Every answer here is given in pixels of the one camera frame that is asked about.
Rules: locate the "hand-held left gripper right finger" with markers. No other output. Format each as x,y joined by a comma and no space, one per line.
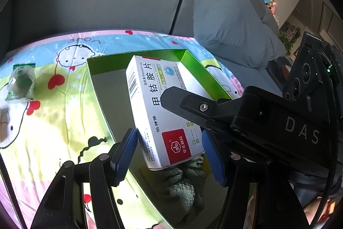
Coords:
214,159

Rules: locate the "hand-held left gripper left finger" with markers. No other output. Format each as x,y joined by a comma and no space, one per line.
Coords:
126,154

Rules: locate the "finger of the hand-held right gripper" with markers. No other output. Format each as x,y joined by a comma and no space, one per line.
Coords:
187,103

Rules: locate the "white medicine box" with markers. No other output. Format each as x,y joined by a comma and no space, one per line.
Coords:
160,89

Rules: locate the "green knitted scrunchie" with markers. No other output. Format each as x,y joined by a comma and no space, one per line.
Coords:
185,186

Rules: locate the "green cardboard box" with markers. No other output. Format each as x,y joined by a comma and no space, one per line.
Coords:
112,84

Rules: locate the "printed cartoon blanket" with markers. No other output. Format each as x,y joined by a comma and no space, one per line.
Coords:
59,116

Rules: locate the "green potted plant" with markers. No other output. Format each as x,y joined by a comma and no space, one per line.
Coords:
289,38

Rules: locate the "grey sofa pillow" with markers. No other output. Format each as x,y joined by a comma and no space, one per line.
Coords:
227,17

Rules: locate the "clear plastic packet green label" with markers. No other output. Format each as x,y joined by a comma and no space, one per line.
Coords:
21,81

